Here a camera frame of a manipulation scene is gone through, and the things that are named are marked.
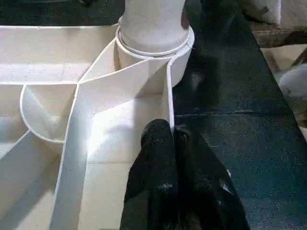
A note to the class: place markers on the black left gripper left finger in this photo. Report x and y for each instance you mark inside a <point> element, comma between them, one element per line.
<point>151,191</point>

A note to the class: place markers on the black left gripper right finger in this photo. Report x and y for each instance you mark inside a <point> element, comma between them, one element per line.
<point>206,201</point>

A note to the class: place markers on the white plastic table top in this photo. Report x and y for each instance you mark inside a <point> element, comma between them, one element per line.
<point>48,96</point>

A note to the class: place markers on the white plastic table leg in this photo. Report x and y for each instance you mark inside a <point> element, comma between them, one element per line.
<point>153,26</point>

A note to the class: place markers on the black work mat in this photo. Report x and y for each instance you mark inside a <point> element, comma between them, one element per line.
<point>230,120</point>

